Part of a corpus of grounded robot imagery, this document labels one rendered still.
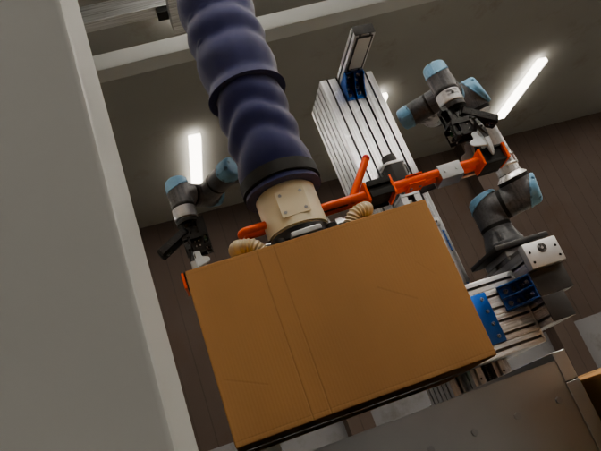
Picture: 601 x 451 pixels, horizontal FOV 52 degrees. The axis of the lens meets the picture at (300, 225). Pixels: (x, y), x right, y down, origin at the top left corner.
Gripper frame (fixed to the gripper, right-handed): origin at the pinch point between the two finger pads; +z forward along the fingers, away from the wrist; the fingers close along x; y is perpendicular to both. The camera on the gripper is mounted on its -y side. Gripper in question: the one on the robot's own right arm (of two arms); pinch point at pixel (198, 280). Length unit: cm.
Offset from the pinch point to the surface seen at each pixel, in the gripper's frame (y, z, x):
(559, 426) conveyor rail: 58, 70, -61
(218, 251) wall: 23, -218, 562
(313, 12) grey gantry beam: 117, -196, 133
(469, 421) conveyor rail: 42, 63, -61
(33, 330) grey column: -9, 46, -137
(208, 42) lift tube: 23, -57, -35
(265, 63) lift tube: 37, -46, -34
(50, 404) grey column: -9, 51, -137
